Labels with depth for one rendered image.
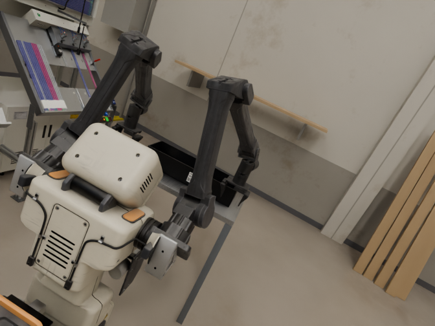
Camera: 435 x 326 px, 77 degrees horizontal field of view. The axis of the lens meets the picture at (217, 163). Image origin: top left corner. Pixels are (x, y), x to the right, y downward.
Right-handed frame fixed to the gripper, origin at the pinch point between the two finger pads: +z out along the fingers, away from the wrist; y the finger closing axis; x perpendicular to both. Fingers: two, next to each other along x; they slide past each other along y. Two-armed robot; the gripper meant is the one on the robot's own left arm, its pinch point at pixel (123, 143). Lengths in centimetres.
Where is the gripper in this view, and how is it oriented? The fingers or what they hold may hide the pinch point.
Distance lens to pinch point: 137.7
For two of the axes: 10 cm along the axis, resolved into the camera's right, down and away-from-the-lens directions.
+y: -8.8, -4.5, 1.3
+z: -3.9, 8.6, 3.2
